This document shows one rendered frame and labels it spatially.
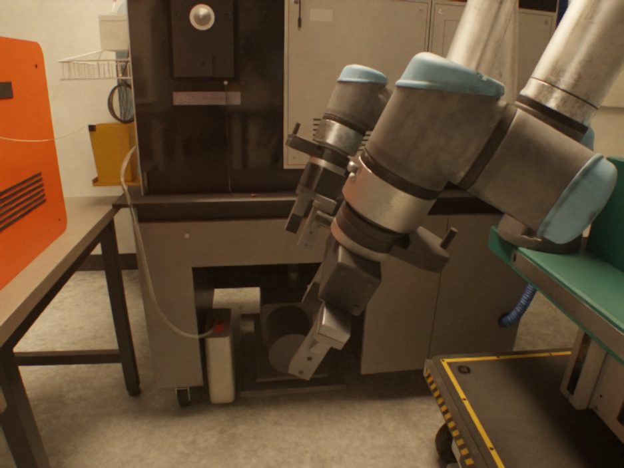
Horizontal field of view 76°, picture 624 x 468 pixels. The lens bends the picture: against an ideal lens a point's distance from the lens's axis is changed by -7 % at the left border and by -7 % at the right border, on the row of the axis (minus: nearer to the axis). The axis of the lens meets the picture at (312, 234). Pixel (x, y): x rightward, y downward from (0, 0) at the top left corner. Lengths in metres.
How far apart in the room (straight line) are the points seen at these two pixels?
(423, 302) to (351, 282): 0.99
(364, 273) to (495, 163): 0.16
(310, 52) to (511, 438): 1.06
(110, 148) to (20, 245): 0.45
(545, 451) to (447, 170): 0.81
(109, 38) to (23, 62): 0.58
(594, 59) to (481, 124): 0.19
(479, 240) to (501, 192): 1.00
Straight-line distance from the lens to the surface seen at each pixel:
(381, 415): 1.55
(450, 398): 1.17
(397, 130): 0.40
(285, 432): 1.48
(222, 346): 1.44
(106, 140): 1.28
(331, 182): 0.79
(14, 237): 0.93
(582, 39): 0.55
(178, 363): 1.42
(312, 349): 0.47
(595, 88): 0.55
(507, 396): 1.22
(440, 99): 0.39
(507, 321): 1.58
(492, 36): 0.85
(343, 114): 0.82
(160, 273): 1.27
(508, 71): 1.09
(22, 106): 1.00
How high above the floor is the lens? 1.05
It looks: 20 degrees down
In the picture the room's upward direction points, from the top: 1 degrees clockwise
